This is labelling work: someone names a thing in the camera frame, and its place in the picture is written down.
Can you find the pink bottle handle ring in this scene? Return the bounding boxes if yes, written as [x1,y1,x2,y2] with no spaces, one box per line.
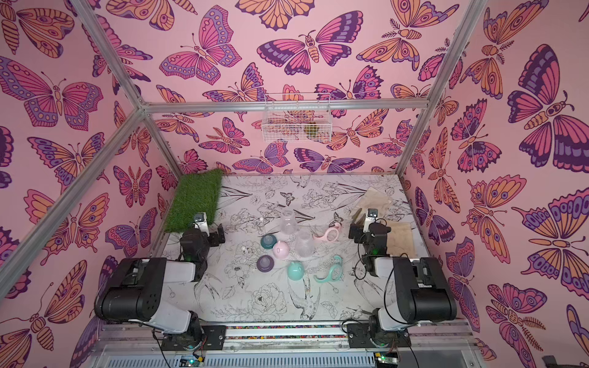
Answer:
[312,221,344,244]

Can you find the purple nipple collar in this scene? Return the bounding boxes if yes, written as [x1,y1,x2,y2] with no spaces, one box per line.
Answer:
[256,255,275,273]

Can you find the clear baby bottle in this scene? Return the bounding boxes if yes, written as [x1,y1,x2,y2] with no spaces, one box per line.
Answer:
[295,228,315,258]
[280,209,298,236]

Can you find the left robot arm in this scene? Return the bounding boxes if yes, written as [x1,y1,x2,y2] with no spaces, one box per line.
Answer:
[94,224,225,351]

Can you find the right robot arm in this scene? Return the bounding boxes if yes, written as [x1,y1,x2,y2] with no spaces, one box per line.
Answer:
[348,221,458,346]

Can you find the beige glove green fingers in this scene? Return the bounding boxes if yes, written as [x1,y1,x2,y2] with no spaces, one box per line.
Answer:
[351,187,391,222]

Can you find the green artificial grass mat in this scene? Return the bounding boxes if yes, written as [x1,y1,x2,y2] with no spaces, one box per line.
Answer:
[164,169,223,233]

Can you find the teal nipple collar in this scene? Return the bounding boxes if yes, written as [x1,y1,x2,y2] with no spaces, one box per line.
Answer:
[260,234,278,250]

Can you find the mint bottle cap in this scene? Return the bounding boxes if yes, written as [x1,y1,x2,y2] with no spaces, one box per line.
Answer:
[287,261,305,282]

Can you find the pink bottle cap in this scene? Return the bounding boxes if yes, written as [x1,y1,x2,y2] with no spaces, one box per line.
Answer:
[272,241,290,260]

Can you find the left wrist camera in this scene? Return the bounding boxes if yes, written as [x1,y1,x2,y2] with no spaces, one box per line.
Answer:
[193,213,209,232]

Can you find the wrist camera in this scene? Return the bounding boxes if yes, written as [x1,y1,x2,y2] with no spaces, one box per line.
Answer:
[364,208,379,227]
[193,213,209,232]

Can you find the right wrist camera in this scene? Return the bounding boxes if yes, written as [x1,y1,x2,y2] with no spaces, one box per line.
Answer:
[364,208,379,227]

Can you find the mint bottle handle ring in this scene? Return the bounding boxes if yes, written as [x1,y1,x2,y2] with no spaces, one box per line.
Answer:
[314,255,345,284]

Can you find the white wire basket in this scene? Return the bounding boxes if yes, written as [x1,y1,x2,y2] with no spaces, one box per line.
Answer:
[260,92,333,144]

